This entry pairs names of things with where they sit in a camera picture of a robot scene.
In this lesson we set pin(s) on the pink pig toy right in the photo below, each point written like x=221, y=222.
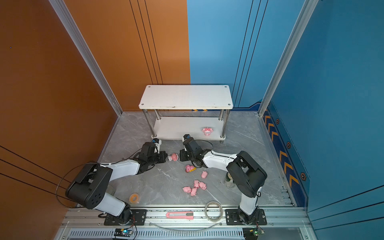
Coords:
x=202, y=186

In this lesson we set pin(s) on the coiled clear tube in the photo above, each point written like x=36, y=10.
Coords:
x=213, y=211

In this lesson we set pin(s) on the pink pig toy left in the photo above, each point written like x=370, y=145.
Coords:
x=187, y=189

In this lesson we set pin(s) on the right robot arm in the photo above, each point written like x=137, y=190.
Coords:
x=247, y=174

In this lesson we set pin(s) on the left circuit board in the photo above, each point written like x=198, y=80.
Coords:
x=123, y=234

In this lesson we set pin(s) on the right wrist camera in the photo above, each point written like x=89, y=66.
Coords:
x=186, y=136

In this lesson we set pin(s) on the right circuit board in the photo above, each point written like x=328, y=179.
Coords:
x=250, y=233

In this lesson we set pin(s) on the circuit board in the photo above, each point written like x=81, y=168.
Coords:
x=123, y=234
x=250, y=233

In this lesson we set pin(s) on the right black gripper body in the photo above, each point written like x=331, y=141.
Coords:
x=185, y=156

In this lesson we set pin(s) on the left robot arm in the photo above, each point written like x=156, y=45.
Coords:
x=89, y=188

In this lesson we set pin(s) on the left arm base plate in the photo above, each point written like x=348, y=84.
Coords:
x=130, y=217

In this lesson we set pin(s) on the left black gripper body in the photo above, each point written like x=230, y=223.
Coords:
x=157, y=158

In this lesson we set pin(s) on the pink yellow figure toy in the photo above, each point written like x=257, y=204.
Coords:
x=190, y=168

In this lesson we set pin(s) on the pink pig toy middle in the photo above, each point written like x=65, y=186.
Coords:
x=196, y=184

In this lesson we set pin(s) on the orange tape roll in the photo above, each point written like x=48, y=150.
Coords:
x=134, y=198

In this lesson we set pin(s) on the pink bow character toy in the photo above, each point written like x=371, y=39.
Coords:
x=207, y=131

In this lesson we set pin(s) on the pink white round character toy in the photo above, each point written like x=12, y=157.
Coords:
x=173, y=157

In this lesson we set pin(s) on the white two-tier shelf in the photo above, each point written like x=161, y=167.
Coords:
x=187, y=97

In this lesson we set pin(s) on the pink utility knife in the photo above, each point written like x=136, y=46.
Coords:
x=180, y=215

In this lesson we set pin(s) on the pink pig toy bottom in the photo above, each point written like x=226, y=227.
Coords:
x=193, y=192

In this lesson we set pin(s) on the small pink pig toy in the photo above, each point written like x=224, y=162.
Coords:
x=204, y=174

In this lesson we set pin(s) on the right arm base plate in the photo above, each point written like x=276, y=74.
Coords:
x=238, y=217

